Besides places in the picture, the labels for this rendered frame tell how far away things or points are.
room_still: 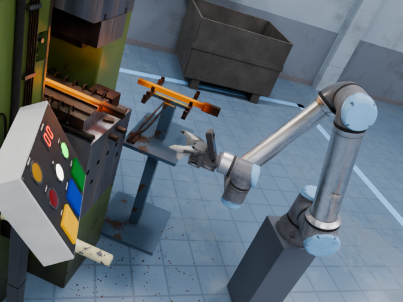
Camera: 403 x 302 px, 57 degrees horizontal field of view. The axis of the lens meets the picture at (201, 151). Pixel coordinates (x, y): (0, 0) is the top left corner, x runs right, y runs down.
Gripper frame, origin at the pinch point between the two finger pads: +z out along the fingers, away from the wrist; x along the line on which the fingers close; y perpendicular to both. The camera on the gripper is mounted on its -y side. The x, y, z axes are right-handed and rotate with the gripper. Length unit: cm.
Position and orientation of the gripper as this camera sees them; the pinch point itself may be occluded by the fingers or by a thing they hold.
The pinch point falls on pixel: (175, 136)
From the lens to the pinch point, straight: 147.9
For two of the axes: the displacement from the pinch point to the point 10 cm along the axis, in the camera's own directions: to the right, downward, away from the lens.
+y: -3.1, 8.0, 5.2
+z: -9.2, -3.9, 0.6
